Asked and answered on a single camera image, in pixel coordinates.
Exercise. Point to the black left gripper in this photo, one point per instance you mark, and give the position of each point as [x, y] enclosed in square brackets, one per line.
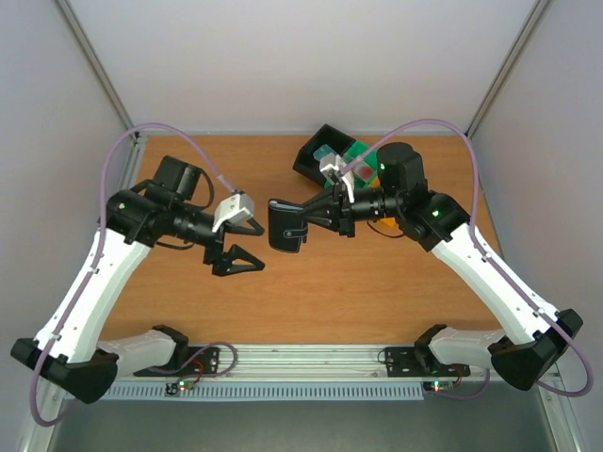
[221, 261]

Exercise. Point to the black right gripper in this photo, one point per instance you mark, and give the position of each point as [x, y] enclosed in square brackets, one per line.
[343, 213]

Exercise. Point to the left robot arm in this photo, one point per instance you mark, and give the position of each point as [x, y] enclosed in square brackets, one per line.
[68, 350]

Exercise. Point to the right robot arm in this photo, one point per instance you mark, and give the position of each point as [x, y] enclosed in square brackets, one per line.
[533, 334]

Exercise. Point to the red patterned card stack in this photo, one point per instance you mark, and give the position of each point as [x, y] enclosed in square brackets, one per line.
[364, 172]

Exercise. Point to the teal card stack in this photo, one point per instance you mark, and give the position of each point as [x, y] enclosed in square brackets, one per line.
[325, 155]

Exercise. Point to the yellow plastic bin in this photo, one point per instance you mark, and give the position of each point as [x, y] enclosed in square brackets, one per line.
[388, 223]

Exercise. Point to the black plastic bin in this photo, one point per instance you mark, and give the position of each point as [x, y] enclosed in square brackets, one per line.
[326, 140]

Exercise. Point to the green plastic bin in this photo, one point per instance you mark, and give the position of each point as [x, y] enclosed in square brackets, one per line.
[356, 149]

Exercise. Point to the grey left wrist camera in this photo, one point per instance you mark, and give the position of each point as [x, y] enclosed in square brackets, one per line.
[236, 209]

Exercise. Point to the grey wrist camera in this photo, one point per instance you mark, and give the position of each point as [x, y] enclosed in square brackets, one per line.
[331, 167]
[236, 209]

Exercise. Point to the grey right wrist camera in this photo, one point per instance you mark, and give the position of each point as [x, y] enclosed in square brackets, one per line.
[331, 167]

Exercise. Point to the aluminium front rail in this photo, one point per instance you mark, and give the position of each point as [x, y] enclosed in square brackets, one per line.
[295, 362]

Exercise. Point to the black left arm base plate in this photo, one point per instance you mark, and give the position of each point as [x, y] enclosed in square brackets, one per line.
[207, 361]

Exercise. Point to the white slotted cable duct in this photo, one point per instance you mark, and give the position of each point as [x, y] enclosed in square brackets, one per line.
[258, 391]

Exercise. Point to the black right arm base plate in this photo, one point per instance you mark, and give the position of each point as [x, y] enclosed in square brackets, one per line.
[401, 362]

